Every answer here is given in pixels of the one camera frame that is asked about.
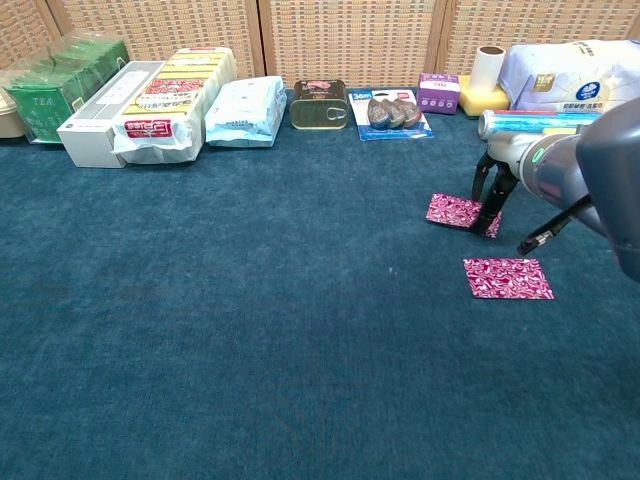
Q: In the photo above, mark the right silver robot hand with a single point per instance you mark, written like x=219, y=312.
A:
x=507, y=150

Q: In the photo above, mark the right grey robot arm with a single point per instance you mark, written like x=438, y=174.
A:
x=610, y=165

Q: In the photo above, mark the blue cling wrap roll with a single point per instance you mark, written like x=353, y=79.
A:
x=525, y=122

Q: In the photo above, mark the white paper roll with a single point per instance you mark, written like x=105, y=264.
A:
x=487, y=70

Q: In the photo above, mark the small purple box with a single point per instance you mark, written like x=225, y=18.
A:
x=437, y=95

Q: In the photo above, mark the white tissue bag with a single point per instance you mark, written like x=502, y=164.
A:
x=565, y=75

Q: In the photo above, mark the blue blister pack brown items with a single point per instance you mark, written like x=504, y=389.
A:
x=390, y=112

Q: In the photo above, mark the woven wooden folding screen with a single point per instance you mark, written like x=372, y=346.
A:
x=350, y=40

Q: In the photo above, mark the black gold meat tin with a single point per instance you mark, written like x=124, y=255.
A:
x=317, y=115

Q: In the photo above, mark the light blue wet wipes pack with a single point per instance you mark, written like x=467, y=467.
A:
x=245, y=110

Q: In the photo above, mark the yellow scouring sponge multipack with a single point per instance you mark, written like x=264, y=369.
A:
x=170, y=100

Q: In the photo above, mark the blue carpet table cover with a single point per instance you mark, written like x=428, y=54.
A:
x=200, y=325

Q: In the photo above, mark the white power strip box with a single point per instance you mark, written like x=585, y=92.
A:
x=90, y=135

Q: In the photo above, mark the clear box green tea bags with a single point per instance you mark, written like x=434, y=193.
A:
x=45, y=107

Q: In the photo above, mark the beige lidded food container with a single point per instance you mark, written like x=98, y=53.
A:
x=10, y=122

